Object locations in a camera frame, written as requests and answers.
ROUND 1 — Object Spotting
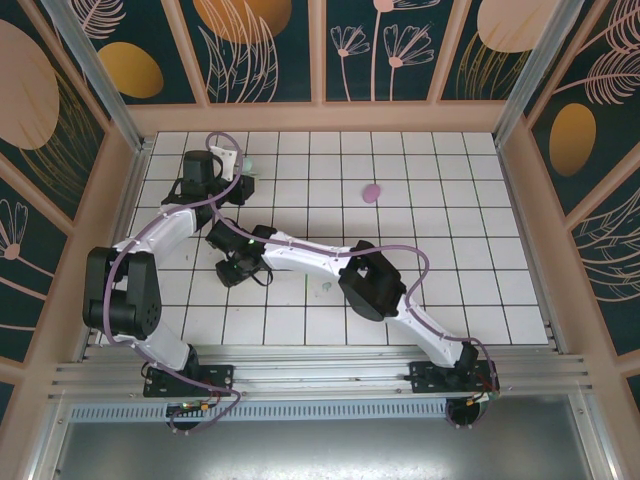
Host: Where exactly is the grey metal sheet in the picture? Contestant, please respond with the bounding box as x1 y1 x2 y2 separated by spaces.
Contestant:
29 394 621 480

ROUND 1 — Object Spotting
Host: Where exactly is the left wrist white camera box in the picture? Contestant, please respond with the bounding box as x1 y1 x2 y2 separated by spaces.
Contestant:
208 145 238 183

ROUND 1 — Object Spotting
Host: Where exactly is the thin black cable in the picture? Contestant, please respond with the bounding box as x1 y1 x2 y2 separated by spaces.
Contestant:
248 267 275 290

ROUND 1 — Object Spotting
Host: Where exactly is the aluminium side rail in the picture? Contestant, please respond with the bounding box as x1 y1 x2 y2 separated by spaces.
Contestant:
73 142 154 364
494 142 569 354

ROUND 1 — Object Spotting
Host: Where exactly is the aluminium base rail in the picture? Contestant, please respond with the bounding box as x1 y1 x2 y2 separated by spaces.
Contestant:
47 344 596 401

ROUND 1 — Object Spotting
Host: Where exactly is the aluminium frame post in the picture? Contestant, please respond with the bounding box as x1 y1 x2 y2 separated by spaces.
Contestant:
39 0 151 154
492 0 589 149

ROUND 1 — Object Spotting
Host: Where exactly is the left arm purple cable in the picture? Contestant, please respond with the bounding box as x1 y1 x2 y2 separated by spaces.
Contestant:
104 131 249 434

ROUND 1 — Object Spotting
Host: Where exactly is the perforated metal cable tray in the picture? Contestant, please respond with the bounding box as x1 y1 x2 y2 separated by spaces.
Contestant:
69 402 451 421

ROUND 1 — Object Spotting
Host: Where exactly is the black cable grommet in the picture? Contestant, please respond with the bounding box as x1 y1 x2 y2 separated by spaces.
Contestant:
446 399 490 430
166 403 202 434

